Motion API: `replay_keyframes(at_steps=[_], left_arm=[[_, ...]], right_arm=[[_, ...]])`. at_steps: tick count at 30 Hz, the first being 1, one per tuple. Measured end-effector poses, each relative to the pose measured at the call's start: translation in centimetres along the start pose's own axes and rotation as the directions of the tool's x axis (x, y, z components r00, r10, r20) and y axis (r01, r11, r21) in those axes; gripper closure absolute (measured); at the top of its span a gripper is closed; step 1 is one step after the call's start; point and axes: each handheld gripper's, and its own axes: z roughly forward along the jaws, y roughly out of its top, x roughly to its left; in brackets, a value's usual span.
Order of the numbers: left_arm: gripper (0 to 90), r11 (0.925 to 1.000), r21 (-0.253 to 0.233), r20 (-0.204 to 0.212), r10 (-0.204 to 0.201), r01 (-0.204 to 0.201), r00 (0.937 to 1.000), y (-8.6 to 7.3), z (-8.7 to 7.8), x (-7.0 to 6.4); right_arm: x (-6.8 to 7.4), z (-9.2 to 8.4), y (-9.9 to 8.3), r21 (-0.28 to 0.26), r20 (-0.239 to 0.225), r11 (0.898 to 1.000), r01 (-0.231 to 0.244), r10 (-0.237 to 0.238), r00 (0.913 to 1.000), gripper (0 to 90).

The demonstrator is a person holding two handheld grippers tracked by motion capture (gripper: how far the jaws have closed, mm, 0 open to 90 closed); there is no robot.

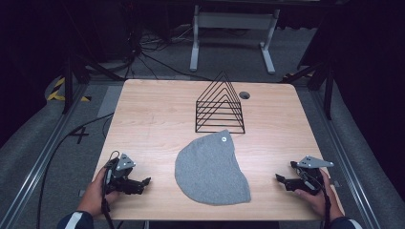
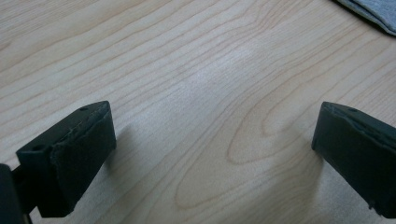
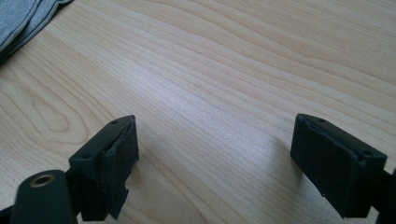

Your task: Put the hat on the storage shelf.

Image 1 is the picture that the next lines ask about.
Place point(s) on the black floor tape mark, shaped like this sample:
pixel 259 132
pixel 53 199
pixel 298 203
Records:
pixel 79 133

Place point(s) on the dark table grommet hole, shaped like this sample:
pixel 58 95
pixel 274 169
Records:
pixel 244 94

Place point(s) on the person's right hand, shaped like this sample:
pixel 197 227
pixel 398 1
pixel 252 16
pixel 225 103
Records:
pixel 318 200

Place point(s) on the aluminium floor rail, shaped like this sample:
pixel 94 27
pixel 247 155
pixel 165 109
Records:
pixel 35 168
pixel 347 159

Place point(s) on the black metal stand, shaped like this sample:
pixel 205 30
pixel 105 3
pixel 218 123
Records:
pixel 67 82
pixel 328 92

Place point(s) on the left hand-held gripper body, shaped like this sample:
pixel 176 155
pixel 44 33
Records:
pixel 122 173

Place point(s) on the grey knit beanie hat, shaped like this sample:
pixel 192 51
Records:
pixel 211 171

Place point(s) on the yellow black hazard tape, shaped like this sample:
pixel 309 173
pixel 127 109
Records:
pixel 55 92

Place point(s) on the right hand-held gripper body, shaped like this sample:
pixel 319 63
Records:
pixel 309 178

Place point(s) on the grey metal desk frame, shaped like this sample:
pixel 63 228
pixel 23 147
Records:
pixel 234 20

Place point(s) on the person's left hand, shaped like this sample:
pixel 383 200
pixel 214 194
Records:
pixel 95 194

